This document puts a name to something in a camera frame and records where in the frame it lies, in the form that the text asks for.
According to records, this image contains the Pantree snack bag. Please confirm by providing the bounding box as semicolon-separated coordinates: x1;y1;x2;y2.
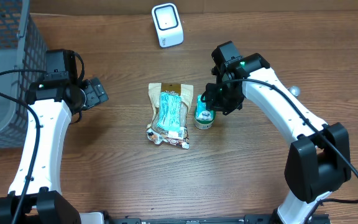
146;83;194;149

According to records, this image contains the white barcode scanner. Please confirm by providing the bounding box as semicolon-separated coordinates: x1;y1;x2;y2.
151;3;184;48

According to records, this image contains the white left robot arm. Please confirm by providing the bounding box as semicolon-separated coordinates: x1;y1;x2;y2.
0;49;110;224

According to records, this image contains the green lid jar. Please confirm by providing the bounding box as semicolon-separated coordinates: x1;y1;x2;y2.
193;111;216;130

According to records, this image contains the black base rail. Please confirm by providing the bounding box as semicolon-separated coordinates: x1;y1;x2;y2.
79;211;332;224

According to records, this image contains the yellow liquid bottle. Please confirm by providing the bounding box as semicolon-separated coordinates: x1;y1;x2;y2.
288;86;301;98

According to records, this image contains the grey plastic mesh basket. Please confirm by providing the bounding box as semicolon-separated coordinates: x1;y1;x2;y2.
0;0;48;148

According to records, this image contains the teal wet wipes pack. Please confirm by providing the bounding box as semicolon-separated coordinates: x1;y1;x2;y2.
157;92;181;132

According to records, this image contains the small teal tissue pack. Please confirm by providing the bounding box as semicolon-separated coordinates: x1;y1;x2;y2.
195;95;215;122

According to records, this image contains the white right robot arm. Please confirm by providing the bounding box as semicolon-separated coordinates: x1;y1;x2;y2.
203;41;351;223

